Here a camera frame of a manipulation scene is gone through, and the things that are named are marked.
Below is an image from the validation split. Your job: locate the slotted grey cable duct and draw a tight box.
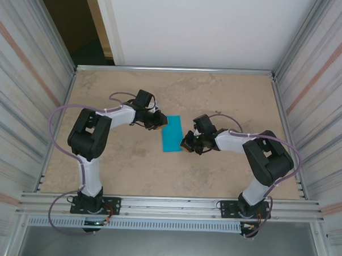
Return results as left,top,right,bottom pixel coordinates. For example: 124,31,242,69
27,214,243,236

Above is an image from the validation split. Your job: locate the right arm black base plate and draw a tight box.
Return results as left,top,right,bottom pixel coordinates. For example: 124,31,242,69
218,199,271,221

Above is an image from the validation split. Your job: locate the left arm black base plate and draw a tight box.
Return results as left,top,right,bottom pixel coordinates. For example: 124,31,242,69
70,195,122,216

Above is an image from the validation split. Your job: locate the white door frame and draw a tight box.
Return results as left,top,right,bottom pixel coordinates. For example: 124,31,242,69
89,0,129,66

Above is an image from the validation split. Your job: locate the aluminium table edge rail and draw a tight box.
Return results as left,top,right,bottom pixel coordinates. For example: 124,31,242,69
75,62,277,80
36,65,79,194
265,75,315,202

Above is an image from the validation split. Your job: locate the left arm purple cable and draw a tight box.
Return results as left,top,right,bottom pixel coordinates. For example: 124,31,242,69
43,88,139,238

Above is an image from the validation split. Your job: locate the small controller circuit board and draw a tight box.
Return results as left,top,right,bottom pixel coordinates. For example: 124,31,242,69
83,218,109,227
241,221,260,232

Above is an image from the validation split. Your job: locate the teal blue cloth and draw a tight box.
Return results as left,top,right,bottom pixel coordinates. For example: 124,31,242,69
160,114,186,154

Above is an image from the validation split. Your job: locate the wide aluminium mounting rail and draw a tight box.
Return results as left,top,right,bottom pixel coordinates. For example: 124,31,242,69
15,186,327,228

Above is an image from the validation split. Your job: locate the aluminium upright frame post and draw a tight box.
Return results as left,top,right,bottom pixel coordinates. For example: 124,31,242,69
272,0,333,82
5,213,29,256
19,0,82,71
310,223,331,256

